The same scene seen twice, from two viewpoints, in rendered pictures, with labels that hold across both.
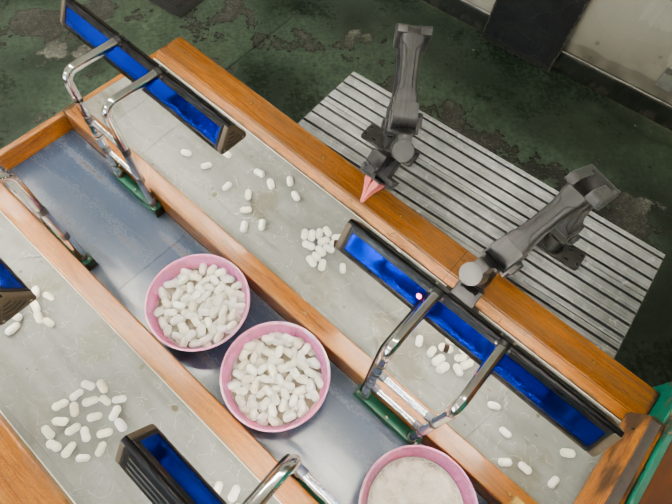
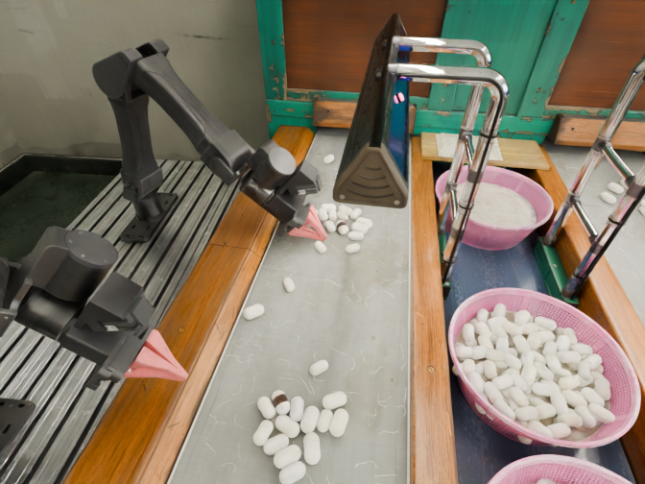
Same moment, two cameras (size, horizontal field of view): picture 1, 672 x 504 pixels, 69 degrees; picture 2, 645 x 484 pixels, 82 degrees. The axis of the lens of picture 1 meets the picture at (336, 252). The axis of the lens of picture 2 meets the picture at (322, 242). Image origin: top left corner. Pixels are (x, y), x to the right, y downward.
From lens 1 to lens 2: 1.02 m
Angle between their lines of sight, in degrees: 64
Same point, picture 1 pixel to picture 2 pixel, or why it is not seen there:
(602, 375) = (288, 144)
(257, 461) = (625, 314)
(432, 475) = not seen: hidden behind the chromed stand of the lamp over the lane
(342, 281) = (338, 359)
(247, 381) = (578, 395)
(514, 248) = (227, 135)
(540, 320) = not seen: hidden behind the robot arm
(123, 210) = not seen: outside the picture
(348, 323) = (390, 321)
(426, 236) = (205, 287)
